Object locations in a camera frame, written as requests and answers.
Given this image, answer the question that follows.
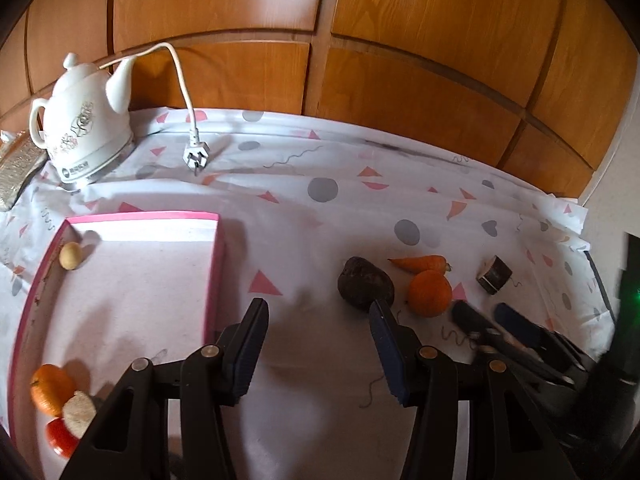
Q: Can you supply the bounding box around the white ceramic electric kettle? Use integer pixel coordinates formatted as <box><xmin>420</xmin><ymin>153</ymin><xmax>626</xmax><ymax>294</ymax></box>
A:
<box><xmin>29</xmin><ymin>52</ymin><xmax>137</xmax><ymax>193</ymax></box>

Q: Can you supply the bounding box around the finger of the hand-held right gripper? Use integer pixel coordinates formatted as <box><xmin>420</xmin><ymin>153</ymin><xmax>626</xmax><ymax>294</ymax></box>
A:
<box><xmin>494</xmin><ymin>302</ymin><xmax>596</xmax><ymax>375</ymax></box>
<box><xmin>451</xmin><ymin>300</ymin><xmax>576</xmax><ymax>386</ymax></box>

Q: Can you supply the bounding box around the pink shallow tray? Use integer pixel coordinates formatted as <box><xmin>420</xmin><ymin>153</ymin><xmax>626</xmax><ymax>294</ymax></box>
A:
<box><xmin>7</xmin><ymin>211</ymin><xmax>227</xmax><ymax>480</ymax></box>

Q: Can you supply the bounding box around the small tan potato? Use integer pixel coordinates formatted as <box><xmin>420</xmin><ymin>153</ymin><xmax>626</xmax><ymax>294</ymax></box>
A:
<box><xmin>59</xmin><ymin>241</ymin><xmax>84</xmax><ymax>271</ymax></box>

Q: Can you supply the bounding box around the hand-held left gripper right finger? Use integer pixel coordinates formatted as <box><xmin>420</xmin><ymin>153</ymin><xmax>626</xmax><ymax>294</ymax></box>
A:
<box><xmin>367</xmin><ymin>299</ymin><xmax>581</xmax><ymax>480</ymax></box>

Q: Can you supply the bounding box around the wooden panelled cabinet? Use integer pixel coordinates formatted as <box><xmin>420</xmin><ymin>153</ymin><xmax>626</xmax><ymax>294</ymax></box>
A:
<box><xmin>0</xmin><ymin>0</ymin><xmax>640</xmax><ymax>201</ymax></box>

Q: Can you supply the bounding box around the red tomato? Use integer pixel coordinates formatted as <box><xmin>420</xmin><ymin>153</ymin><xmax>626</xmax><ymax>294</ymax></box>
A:
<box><xmin>46</xmin><ymin>417</ymin><xmax>81</xmax><ymax>459</ymax></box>

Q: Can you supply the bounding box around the white printed tablecloth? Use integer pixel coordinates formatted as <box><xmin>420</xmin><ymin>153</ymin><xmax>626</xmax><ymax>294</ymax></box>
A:
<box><xmin>0</xmin><ymin>106</ymin><xmax>616</xmax><ymax>480</ymax></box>

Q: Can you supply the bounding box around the dark eggplant chunk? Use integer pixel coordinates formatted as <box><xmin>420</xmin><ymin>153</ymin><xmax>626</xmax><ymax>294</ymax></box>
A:
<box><xmin>62</xmin><ymin>392</ymin><xmax>97</xmax><ymax>440</ymax></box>
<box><xmin>475</xmin><ymin>256</ymin><xmax>514</xmax><ymax>295</ymax></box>

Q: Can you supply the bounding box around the silver patterned tissue box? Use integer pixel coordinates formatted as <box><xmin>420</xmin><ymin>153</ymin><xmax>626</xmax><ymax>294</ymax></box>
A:
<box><xmin>0</xmin><ymin>130</ymin><xmax>48</xmax><ymax>212</ymax></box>

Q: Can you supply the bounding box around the orange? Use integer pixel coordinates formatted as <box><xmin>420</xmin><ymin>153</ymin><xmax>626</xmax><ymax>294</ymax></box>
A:
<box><xmin>406</xmin><ymin>269</ymin><xmax>453</xmax><ymax>318</ymax></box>
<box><xmin>30</xmin><ymin>364</ymin><xmax>77</xmax><ymax>418</ymax></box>

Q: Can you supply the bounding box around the small carrot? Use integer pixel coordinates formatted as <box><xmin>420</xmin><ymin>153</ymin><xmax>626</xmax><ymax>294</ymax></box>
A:
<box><xmin>388</xmin><ymin>255</ymin><xmax>452</xmax><ymax>276</ymax></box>

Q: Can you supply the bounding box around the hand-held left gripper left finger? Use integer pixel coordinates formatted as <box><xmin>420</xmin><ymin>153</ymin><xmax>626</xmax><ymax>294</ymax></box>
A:
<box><xmin>59</xmin><ymin>297</ymin><xmax>271</xmax><ymax>480</ymax></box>

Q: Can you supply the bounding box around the white power cord with plug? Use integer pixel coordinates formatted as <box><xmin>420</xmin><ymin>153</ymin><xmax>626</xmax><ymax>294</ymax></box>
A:
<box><xmin>100</xmin><ymin>41</ymin><xmax>211</xmax><ymax>173</ymax></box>

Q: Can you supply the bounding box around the dark beetroot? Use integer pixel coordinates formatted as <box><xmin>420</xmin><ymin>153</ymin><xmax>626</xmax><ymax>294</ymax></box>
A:
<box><xmin>337</xmin><ymin>256</ymin><xmax>396</xmax><ymax>314</ymax></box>

